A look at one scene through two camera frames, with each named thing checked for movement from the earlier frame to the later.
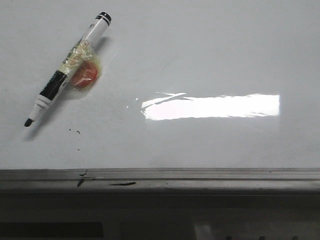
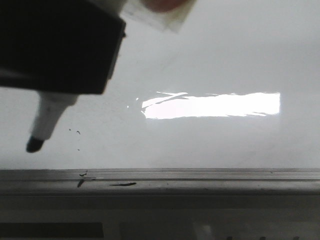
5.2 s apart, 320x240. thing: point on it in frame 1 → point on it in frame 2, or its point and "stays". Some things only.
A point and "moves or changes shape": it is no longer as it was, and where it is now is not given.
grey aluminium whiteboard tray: (272, 182) stays
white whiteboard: (183, 84) stays
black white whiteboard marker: (75, 59) moves or changes shape
